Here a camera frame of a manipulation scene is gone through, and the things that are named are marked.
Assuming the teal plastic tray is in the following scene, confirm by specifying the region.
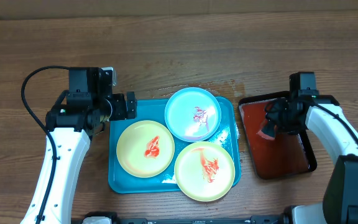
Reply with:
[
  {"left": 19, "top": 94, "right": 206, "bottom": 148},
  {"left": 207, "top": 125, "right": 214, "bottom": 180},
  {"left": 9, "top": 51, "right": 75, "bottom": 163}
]
[{"left": 108, "top": 96, "right": 241, "bottom": 194}]

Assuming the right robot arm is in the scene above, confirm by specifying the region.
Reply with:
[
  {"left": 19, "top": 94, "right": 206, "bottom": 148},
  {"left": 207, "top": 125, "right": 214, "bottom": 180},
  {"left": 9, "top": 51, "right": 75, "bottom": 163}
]
[{"left": 258, "top": 72, "right": 358, "bottom": 223}]

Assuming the yellow plate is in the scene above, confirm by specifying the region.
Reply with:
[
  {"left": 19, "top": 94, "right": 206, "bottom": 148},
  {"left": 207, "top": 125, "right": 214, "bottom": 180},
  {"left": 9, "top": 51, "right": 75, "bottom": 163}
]
[
  {"left": 174, "top": 141, "right": 235, "bottom": 202},
  {"left": 116, "top": 120, "right": 175, "bottom": 178}
]

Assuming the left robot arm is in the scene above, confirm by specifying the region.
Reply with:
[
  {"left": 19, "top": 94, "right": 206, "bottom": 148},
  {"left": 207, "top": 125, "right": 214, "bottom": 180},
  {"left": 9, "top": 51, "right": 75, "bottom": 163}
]
[{"left": 21, "top": 67, "right": 137, "bottom": 223}]

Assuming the black tray with red water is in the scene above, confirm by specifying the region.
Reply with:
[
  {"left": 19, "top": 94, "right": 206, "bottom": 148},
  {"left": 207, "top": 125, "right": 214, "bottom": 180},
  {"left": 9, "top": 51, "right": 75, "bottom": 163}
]
[{"left": 239, "top": 91, "right": 317, "bottom": 180}]

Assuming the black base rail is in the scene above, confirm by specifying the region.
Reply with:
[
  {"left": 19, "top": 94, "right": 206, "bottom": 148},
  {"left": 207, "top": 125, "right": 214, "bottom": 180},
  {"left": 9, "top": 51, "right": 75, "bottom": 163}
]
[{"left": 70, "top": 212, "right": 292, "bottom": 224}]

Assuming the light blue plate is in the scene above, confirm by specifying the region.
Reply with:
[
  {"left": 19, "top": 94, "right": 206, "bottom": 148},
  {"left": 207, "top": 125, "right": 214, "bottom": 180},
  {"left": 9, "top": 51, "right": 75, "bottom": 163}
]
[{"left": 164, "top": 87, "right": 222, "bottom": 142}]

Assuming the dark cleaning sponge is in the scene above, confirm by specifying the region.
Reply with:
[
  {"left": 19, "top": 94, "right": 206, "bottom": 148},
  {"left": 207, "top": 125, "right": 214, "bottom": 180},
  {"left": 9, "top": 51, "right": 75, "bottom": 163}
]
[{"left": 257, "top": 119, "right": 276, "bottom": 141}]

